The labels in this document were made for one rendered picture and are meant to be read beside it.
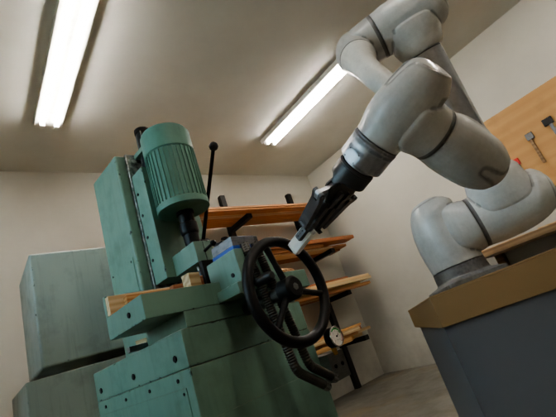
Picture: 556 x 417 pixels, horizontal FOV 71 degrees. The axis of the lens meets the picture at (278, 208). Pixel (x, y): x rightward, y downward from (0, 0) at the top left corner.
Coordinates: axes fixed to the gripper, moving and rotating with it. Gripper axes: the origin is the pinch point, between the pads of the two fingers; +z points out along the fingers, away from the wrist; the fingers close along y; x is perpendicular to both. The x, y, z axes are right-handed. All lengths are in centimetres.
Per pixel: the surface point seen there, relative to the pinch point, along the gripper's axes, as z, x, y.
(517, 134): -37, -73, -326
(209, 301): 33.3, -9.2, 2.0
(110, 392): 81, -13, 12
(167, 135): 21, -68, -5
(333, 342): 34.3, 12.1, -33.1
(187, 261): 44, -31, -6
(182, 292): 32.1, -12.5, 9.3
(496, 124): -34, -93, -328
